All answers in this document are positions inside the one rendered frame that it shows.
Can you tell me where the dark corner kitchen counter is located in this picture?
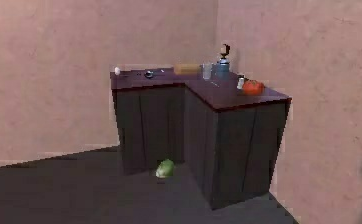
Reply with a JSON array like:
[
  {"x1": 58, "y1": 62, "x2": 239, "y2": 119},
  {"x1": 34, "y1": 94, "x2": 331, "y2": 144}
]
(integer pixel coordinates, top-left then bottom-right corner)
[{"x1": 109, "y1": 67, "x2": 293, "y2": 211}]

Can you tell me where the clear glass cup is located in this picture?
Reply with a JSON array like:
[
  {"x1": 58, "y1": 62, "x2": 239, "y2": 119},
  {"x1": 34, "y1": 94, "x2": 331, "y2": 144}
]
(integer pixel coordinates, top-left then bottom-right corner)
[{"x1": 201, "y1": 62, "x2": 214, "y2": 81}]

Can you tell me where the green lettuce head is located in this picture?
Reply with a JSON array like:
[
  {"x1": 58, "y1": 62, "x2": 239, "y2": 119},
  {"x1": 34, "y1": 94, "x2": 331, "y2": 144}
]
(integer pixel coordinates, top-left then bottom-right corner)
[{"x1": 155, "y1": 158, "x2": 176, "y2": 179}]

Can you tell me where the blue kettle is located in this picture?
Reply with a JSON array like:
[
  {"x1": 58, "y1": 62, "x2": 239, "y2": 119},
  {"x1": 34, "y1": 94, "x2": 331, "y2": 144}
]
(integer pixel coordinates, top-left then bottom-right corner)
[{"x1": 214, "y1": 43, "x2": 232, "y2": 81}]

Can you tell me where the white pepper shaker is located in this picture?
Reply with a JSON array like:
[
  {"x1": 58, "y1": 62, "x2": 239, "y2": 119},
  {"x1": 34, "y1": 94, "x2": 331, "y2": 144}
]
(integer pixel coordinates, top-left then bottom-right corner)
[{"x1": 236, "y1": 74, "x2": 246, "y2": 91}]

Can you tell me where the red tomato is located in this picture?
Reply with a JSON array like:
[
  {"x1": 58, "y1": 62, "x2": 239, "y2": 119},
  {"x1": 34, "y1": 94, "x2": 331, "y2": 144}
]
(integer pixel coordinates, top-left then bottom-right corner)
[{"x1": 242, "y1": 79, "x2": 266, "y2": 96}]

